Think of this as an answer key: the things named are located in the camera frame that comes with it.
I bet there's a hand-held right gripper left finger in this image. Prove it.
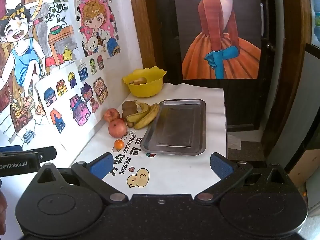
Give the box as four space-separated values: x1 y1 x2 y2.
35 152 128 204

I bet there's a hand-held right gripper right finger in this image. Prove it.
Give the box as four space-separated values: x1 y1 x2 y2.
194 152 288 204

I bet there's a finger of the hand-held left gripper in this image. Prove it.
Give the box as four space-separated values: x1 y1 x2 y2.
0 145 23 153
24 147 57 161

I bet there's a large red apple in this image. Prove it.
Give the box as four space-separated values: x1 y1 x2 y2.
108 119 128 138

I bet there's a small red apple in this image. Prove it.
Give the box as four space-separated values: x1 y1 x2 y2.
104 108 120 122

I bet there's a metal tray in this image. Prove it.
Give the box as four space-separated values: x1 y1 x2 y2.
140 99 207 157

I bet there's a yellow banana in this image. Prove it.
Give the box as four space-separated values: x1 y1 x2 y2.
126 102 150 123
134 103 160 130

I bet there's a white paper scrap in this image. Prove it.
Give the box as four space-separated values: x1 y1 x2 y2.
227 135 242 150

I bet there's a colourful houses drawing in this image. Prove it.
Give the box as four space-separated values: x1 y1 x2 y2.
35 55 109 150

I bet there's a cardboard box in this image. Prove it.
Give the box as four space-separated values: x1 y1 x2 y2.
287 147 320 188

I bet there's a laughing boy drawing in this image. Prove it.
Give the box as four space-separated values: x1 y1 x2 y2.
0 0 75 145

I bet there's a yellow plastic bowl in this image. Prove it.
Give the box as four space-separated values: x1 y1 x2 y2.
122 66 167 98

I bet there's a grey white panel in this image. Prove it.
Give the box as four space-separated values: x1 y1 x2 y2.
285 44 320 173

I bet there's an orange dress poster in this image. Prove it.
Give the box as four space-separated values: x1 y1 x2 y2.
174 0 262 80

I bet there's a dark door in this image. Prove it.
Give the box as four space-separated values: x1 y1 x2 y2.
154 0 275 132

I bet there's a girl with teddy drawing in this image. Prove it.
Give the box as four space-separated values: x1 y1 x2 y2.
75 0 122 60

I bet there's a blue water bottle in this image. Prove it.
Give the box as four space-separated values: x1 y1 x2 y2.
311 12 320 43

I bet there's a wooden door frame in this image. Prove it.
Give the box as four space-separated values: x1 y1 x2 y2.
127 0 313 160

